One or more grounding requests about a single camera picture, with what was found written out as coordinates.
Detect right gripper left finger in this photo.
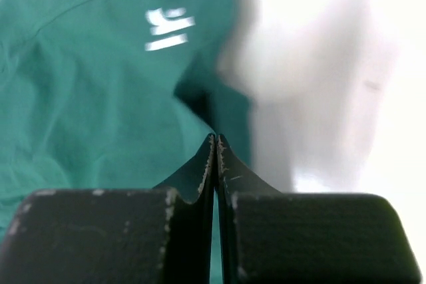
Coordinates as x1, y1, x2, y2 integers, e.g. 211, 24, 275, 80
1, 135, 216, 283

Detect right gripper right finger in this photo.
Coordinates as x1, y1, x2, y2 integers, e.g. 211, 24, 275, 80
216, 135, 422, 283

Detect teal green shorts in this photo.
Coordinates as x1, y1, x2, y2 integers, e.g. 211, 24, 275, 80
1, 0, 251, 283

